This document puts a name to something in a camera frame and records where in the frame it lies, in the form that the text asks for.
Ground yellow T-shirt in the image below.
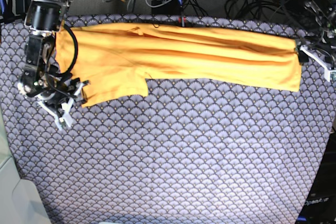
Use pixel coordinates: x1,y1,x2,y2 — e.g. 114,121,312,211
56,23,301,106

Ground blue fan-pattern table cloth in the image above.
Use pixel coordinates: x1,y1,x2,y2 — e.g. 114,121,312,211
1,22,335,223

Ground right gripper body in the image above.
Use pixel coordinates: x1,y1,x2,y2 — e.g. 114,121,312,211
17,63,80,111

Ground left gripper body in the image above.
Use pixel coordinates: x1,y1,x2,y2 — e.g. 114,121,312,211
304,22,335,64

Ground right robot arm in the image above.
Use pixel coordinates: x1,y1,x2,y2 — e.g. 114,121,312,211
17,0,88,130

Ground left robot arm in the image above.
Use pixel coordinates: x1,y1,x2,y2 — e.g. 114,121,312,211
281,0,335,82

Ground white plastic bin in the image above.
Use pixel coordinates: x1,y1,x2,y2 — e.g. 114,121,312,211
0,113,52,224

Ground black OpenArm box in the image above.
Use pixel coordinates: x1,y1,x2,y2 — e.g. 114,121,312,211
296,133,335,223

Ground red black clamp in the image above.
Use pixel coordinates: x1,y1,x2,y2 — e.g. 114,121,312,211
178,16,187,27

